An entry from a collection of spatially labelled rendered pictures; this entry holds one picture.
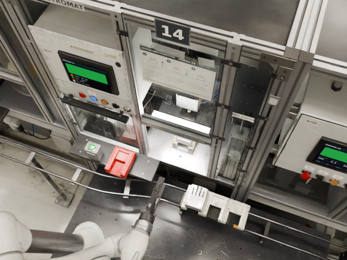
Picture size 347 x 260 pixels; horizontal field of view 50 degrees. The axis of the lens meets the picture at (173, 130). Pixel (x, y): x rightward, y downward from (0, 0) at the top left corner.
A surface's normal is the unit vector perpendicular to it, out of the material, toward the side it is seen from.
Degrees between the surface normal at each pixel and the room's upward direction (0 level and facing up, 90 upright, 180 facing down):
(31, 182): 0
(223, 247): 0
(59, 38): 90
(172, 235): 0
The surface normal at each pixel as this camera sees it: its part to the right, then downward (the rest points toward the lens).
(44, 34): -0.36, 0.82
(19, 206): -0.02, -0.49
